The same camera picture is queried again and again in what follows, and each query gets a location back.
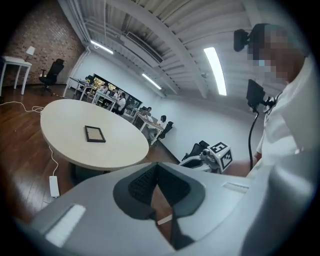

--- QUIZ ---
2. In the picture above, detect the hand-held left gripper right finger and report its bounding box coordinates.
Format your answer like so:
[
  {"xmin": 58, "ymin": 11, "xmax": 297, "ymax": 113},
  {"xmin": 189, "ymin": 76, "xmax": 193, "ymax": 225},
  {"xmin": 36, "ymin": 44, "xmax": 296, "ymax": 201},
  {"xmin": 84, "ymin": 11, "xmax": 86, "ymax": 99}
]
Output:
[{"xmin": 157, "ymin": 161, "xmax": 256, "ymax": 256}]

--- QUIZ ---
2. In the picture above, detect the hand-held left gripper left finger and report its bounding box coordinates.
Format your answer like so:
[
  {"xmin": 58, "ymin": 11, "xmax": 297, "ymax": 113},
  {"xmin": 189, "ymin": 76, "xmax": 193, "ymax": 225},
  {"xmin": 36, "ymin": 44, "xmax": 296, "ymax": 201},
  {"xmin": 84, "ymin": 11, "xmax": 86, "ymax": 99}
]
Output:
[{"xmin": 14, "ymin": 161, "xmax": 181, "ymax": 256}]

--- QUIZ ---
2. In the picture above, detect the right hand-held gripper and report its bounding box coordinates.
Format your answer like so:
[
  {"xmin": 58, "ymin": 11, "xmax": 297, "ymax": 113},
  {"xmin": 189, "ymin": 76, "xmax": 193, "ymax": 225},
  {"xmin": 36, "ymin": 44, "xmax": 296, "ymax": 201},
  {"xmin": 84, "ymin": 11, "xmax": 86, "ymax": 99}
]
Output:
[{"xmin": 178, "ymin": 140, "xmax": 233, "ymax": 174}]

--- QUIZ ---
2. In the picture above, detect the black framed branch picture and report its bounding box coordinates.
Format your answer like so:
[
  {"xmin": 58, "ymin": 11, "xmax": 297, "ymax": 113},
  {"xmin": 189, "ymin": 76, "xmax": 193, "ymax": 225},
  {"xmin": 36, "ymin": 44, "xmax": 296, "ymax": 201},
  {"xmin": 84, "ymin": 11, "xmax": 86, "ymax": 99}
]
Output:
[{"xmin": 83, "ymin": 124, "xmax": 107, "ymax": 144}]

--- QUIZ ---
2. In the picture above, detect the person's right forearm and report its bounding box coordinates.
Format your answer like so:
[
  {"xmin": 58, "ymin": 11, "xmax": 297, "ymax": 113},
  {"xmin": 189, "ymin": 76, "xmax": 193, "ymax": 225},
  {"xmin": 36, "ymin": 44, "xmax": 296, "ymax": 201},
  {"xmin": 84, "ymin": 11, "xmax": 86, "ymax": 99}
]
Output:
[{"xmin": 223, "ymin": 159, "xmax": 254, "ymax": 179}]

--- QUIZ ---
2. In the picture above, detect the black office chair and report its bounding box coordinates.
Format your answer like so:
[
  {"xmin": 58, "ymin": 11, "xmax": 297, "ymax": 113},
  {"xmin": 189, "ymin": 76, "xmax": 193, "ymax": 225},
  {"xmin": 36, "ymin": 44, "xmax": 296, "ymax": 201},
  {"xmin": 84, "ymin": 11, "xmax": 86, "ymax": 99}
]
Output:
[
  {"xmin": 38, "ymin": 58, "xmax": 65, "ymax": 97},
  {"xmin": 156, "ymin": 121, "xmax": 175, "ymax": 141}
]

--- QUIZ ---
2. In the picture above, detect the white power strip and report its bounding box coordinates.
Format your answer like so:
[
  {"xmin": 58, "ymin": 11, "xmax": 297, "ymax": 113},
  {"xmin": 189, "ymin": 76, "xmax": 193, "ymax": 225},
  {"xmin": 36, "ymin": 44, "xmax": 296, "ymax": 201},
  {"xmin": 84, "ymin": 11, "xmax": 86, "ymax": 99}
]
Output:
[{"xmin": 48, "ymin": 175, "xmax": 61, "ymax": 199}]

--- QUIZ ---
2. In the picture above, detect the wooden desk with white legs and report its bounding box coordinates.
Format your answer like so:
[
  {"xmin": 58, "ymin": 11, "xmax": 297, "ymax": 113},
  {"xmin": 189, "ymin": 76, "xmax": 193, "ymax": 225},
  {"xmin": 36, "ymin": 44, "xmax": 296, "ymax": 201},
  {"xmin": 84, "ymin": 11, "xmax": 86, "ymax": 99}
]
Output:
[{"xmin": 136, "ymin": 111, "xmax": 165, "ymax": 146}]

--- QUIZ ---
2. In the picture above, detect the long ceiling light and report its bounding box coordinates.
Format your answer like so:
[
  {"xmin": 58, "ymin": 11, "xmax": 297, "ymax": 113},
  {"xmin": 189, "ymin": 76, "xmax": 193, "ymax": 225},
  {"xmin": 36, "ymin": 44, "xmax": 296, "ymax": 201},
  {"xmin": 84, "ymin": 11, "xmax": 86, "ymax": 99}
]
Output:
[
  {"xmin": 90, "ymin": 39, "xmax": 115, "ymax": 55},
  {"xmin": 203, "ymin": 47, "xmax": 228, "ymax": 96},
  {"xmin": 141, "ymin": 72, "xmax": 163, "ymax": 90}
]

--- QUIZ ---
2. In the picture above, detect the black chest-mounted device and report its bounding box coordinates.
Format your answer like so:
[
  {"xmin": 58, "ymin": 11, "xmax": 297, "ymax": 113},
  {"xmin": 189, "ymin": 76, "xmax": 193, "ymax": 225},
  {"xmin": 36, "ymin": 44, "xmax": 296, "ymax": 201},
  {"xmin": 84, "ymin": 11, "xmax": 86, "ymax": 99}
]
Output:
[{"xmin": 246, "ymin": 79, "xmax": 278, "ymax": 113}]

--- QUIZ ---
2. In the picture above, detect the person's white shirt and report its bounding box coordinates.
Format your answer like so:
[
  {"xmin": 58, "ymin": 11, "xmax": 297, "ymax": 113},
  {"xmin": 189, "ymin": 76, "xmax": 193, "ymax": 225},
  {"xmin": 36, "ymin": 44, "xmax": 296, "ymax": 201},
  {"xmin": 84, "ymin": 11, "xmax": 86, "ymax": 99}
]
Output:
[{"xmin": 256, "ymin": 53, "xmax": 320, "ymax": 176}]

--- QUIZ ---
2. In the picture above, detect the dark wide window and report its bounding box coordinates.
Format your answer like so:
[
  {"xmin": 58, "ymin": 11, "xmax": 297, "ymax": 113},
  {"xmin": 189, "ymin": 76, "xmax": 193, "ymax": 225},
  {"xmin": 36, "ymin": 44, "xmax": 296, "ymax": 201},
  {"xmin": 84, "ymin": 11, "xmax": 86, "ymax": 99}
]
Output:
[{"xmin": 92, "ymin": 73, "xmax": 144, "ymax": 109}]

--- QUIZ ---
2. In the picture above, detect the ceiling air conditioner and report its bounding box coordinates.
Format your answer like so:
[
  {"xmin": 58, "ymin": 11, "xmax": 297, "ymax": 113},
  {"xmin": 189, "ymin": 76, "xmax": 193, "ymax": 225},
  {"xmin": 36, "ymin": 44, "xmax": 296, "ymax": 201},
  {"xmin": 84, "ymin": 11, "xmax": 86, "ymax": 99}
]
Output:
[{"xmin": 119, "ymin": 31, "xmax": 165, "ymax": 64}]

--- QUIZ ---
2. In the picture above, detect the person's head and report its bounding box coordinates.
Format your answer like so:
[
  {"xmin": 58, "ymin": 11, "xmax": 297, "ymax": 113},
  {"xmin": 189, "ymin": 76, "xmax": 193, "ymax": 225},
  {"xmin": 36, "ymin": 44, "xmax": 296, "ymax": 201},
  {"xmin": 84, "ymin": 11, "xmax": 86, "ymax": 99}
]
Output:
[{"xmin": 251, "ymin": 23, "xmax": 311, "ymax": 85}]

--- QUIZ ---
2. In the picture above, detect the white table lamp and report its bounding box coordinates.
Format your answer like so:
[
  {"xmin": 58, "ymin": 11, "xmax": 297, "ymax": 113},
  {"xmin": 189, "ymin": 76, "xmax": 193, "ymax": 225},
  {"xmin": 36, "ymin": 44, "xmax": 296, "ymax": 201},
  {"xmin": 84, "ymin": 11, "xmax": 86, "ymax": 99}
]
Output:
[{"xmin": 24, "ymin": 45, "xmax": 36, "ymax": 63}]

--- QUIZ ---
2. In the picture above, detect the white power cable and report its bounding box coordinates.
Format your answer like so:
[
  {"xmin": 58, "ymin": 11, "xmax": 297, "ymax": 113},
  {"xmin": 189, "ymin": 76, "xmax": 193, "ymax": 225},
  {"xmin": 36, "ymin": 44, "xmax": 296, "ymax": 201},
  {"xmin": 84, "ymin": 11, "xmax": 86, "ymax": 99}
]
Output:
[{"xmin": 0, "ymin": 100, "xmax": 60, "ymax": 178}]

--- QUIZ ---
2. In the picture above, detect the black head-mounted camera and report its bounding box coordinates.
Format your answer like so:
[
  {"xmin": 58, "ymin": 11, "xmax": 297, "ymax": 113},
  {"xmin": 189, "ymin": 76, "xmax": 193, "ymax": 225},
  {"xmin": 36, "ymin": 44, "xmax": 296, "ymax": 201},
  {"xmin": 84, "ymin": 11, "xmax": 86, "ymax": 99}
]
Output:
[{"xmin": 233, "ymin": 23, "xmax": 261, "ymax": 53}]

